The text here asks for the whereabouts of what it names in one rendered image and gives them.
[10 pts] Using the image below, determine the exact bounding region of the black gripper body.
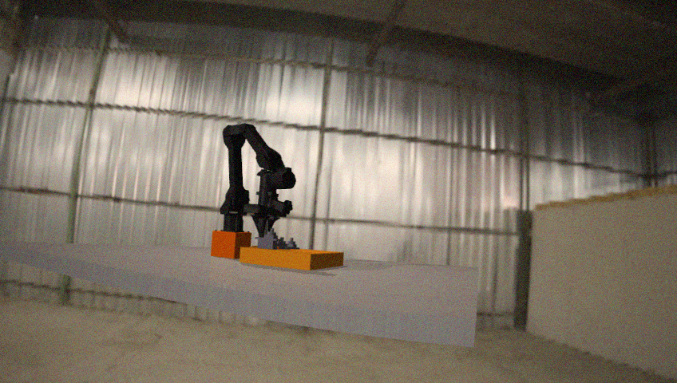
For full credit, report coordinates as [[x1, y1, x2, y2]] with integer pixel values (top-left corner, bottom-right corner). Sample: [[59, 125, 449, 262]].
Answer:
[[243, 188, 287, 218]]

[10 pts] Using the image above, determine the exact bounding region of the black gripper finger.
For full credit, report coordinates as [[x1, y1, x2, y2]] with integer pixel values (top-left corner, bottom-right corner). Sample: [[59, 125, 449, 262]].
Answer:
[[251, 215, 270, 237], [264, 217, 280, 235]]

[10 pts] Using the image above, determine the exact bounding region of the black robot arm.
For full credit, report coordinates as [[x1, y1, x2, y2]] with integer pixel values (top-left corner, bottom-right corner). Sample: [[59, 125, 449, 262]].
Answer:
[[220, 123, 296, 232]]

